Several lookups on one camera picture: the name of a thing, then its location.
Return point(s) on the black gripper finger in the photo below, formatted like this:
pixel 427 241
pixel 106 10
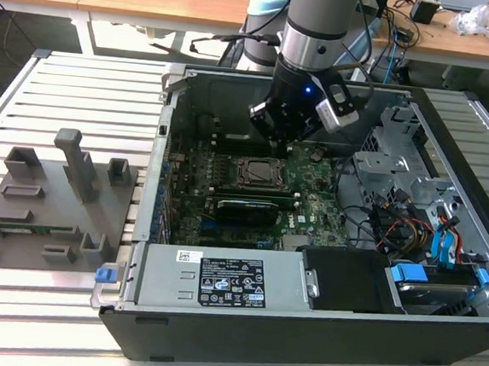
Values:
pixel 305 128
pixel 263 116

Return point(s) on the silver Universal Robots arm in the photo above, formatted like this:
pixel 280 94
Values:
pixel 319 10

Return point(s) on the CPU socket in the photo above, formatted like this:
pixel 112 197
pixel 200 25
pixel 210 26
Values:
pixel 236 185

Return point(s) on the RAM slot with white clips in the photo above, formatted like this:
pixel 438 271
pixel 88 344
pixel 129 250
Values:
pixel 290 204
pixel 244 137
pixel 290 195

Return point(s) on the round coin cell battery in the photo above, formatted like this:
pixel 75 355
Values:
pixel 315 156

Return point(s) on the green motherboard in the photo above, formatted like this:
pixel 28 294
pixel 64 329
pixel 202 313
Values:
pixel 316 198

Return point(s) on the pale blue teach pendant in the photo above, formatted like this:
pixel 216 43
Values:
pixel 363 52

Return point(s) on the silver metal drive cage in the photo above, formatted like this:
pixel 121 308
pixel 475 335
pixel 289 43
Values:
pixel 379 165

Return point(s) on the black graphics card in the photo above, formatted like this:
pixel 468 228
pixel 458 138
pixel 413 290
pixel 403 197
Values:
pixel 246 213

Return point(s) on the grey chipset heatsink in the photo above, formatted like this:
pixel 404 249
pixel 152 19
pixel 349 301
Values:
pixel 294 243

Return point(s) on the small black box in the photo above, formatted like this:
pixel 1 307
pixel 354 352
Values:
pixel 424 11

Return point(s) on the wooden desk with white legs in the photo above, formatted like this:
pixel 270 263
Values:
pixel 453 45
pixel 114 2

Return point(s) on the hard disk in blue carrier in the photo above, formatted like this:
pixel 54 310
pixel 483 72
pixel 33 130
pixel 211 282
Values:
pixel 410 274

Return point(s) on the flat grey device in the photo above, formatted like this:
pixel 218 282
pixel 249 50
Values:
pixel 463 2

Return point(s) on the silver power supply unit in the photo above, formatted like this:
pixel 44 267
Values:
pixel 163 278

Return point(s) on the clear plastic bag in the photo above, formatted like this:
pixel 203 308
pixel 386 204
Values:
pixel 477 21

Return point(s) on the open black PC case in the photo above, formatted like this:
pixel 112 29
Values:
pixel 298 346

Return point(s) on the blue case latch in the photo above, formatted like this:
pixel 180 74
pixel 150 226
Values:
pixel 105 275

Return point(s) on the grey plastic parts rack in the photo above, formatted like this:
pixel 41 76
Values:
pixel 53 217

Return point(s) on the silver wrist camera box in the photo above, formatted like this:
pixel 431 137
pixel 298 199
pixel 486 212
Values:
pixel 340 114

